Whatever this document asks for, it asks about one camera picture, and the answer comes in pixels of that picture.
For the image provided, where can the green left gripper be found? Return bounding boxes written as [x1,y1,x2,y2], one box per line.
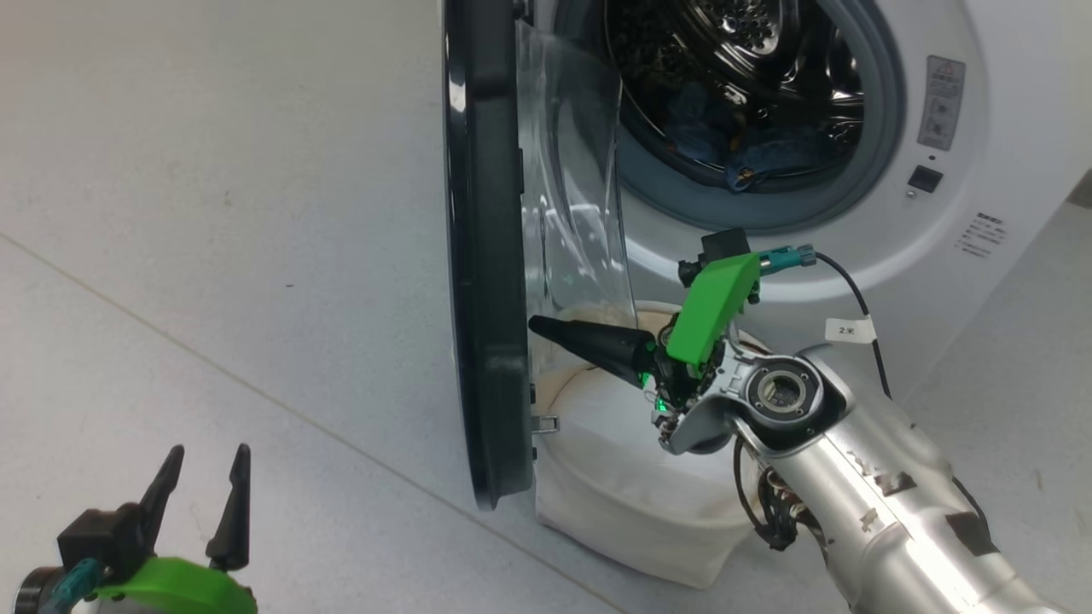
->
[85,443,258,614]

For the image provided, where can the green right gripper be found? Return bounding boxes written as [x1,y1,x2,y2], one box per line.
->
[528,252,763,412]

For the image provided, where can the black round washing machine door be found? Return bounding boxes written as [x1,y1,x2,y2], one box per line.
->
[442,0,639,513]

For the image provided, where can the blue cartoon print pyjama trousers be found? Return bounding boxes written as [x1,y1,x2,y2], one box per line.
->
[723,135,857,194]

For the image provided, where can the cream fabric laundry basket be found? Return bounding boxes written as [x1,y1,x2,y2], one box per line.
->
[532,300,774,590]

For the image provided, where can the white front-load washing machine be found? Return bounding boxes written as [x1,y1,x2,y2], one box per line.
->
[515,0,1092,412]

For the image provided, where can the grey warning sticker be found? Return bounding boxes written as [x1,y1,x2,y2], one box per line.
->
[916,55,967,153]

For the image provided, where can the teal left camera connector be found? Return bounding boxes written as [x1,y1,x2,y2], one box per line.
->
[43,558,102,611]

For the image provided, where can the teal camera connector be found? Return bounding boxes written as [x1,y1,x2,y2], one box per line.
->
[758,245,817,275]
[43,558,102,611]

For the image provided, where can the teal right camera connector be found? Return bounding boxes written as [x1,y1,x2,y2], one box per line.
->
[758,245,817,275]

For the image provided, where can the black right arm wire bundle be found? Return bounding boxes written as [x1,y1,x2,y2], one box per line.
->
[731,435,825,552]

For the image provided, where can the white cable length tag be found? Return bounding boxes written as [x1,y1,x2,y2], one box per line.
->
[825,316,878,345]

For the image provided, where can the black right camera cable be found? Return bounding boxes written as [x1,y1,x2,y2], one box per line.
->
[810,252,893,400]

